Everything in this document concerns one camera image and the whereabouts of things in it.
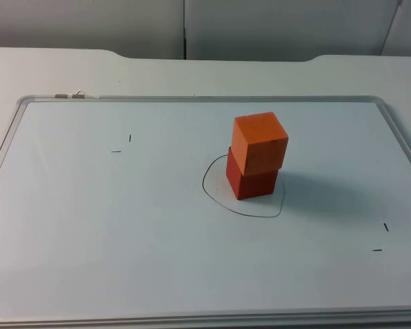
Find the red cube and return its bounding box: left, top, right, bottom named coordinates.
left=225, top=146, right=279, bottom=201

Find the orange cube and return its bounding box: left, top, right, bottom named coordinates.
left=230, top=111, right=290, bottom=177

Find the grey-framed whiteboard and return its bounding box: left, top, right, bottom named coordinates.
left=0, top=89, right=411, bottom=327

